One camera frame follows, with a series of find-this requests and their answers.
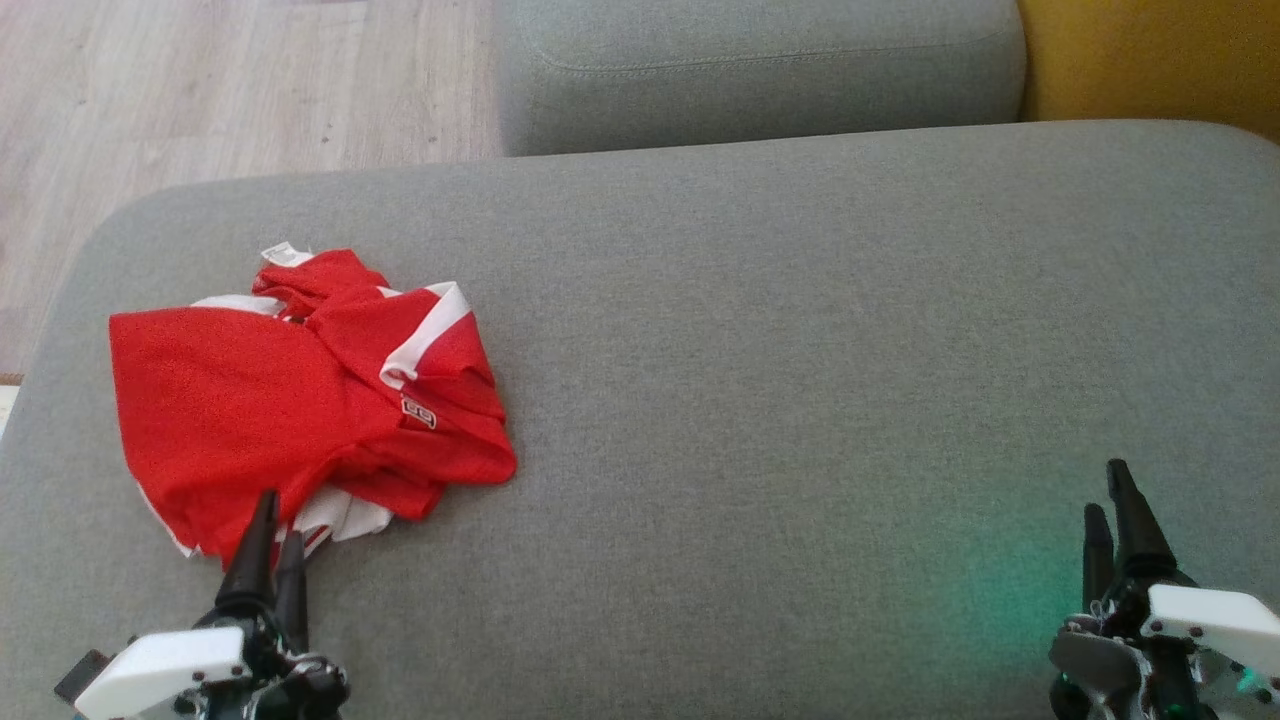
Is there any red basketball jersey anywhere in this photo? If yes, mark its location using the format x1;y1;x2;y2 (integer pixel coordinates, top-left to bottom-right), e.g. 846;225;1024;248
108;240;401;563

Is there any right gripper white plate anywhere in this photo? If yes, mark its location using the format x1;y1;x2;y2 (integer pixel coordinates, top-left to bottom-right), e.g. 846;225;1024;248
1050;458;1280;720

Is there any grey sofa back cushion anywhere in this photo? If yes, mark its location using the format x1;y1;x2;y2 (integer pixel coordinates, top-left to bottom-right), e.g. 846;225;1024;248
495;0;1029;157

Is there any yellow cushion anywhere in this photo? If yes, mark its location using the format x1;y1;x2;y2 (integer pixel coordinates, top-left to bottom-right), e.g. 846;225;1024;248
1018;0;1280;143

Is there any grey sofa seat cushion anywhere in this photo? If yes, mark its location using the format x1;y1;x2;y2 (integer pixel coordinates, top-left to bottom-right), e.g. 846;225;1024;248
0;120;1280;720

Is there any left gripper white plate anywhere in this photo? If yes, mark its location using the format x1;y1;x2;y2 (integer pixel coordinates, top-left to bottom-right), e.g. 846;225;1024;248
75;488;351;720

